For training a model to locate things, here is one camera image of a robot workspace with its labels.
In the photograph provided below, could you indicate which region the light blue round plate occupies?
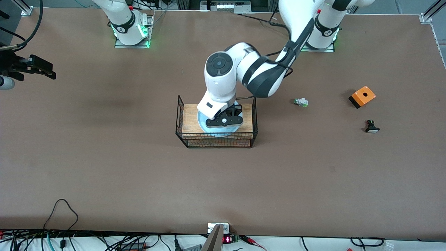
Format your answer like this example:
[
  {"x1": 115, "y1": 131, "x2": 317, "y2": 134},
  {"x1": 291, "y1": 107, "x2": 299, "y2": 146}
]
[{"x1": 197, "y1": 110, "x2": 243, "y2": 138}]

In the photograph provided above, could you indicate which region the black square white-capped button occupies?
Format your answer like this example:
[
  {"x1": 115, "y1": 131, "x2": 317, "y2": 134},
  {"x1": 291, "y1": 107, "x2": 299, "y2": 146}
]
[{"x1": 364, "y1": 120, "x2": 380, "y2": 134}]

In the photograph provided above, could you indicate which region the wooden board shelf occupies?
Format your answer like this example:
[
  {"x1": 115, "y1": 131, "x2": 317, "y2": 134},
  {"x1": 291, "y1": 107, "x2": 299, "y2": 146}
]
[{"x1": 182, "y1": 103, "x2": 254, "y2": 134}]

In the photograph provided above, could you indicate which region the lit white panel device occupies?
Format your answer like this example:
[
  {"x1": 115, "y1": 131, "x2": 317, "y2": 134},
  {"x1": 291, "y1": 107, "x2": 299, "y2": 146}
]
[{"x1": 200, "y1": 0, "x2": 252, "y2": 14}]

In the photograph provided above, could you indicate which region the black power adapter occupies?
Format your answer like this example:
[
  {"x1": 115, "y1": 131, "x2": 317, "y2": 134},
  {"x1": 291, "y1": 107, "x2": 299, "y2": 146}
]
[{"x1": 120, "y1": 242, "x2": 147, "y2": 251}]

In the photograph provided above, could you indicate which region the small white box device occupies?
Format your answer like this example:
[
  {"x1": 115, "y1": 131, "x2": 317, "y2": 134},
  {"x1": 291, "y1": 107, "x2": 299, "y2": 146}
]
[{"x1": 208, "y1": 222, "x2": 230, "y2": 235}]

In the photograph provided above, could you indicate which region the red clip lead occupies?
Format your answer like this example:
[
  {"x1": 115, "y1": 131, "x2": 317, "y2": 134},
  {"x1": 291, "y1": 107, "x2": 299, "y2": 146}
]
[{"x1": 240, "y1": 235, "x2": 267, "y2": 251}]

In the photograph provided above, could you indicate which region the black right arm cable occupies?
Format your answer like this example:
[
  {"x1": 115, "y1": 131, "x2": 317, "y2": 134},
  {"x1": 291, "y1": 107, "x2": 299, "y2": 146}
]
[{"x1": 0, "y1": 0, "x2": 45, "y2": 51}]

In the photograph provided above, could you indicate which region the aluminium frame profile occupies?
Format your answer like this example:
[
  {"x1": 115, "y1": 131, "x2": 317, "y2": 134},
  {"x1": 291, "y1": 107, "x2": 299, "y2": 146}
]
[
  {"x1": 13, "y1": 0, "x2": 34, "y2": 16},
  {"x1": 420, "y1": 0, "x2": 446, "y2": 24}
]

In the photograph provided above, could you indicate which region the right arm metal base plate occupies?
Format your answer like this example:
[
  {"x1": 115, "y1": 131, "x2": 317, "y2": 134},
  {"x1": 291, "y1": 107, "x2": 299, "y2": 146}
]
[{"x1": 114, "y1": 15, "x2": 154, "y2": 49}]

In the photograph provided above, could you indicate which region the black looped thin cable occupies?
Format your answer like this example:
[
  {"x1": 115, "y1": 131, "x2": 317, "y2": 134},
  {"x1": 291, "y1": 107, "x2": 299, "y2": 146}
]
[{"x1": 43, "y1": 199, "x2": 79, "y2": 231}]

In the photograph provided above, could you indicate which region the black wire basket rack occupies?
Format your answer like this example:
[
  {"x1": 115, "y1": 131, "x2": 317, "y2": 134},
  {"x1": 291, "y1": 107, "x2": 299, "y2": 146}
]
[{"x1": 175, "y1": 94, "x2": 259, "y2": 149}]

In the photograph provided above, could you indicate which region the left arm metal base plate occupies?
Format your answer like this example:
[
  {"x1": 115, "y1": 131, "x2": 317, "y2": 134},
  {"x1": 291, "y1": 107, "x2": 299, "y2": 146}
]
[{"x1": 300, "y1": 42, "x2": 336, "y2": 53}]

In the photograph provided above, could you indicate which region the orange button enclosure box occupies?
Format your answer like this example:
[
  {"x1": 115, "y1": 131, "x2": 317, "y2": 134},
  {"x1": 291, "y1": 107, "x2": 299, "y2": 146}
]
[{"x1": 348, "y1": 85, "x2": 377, "y2": 109}]

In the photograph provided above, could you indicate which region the black cable on white ledge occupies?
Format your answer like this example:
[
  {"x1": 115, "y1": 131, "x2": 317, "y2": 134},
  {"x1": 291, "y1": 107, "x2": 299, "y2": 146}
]
[{"x1": 350, "y1": 237, "x2": 385, "y2": 246}]

